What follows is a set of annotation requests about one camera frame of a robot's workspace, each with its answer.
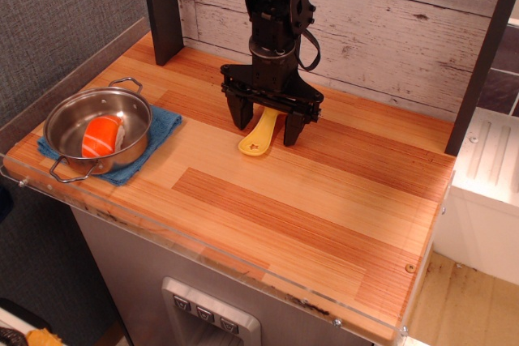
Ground dark grey post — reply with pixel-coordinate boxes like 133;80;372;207
146;0;184;66
444;0;516;156

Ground silver dispenser panel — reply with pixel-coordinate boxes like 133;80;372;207
161;277;262;346

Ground dark grey right post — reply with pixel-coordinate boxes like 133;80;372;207
444;0;516;156

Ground blue folded cloth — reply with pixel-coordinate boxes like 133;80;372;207
37;105;182;186

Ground yellow object bottom left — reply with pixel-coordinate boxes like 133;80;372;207
25;328;63;346

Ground dark grey left post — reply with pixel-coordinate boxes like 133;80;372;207
146;0;184;66

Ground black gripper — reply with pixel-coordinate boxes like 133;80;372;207
221;46;324;147

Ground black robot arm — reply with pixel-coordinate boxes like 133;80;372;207
221;0;324;146

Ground clear acrylic edge guard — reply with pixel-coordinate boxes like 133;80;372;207
6;148;454;345

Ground yellow brush white bristles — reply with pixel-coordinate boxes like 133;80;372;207
238;107;281;156

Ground silver pot with handles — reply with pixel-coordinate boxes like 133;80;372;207
44;77;153;183

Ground orange salmon sushi toy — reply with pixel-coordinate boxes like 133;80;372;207
81;115;125;158

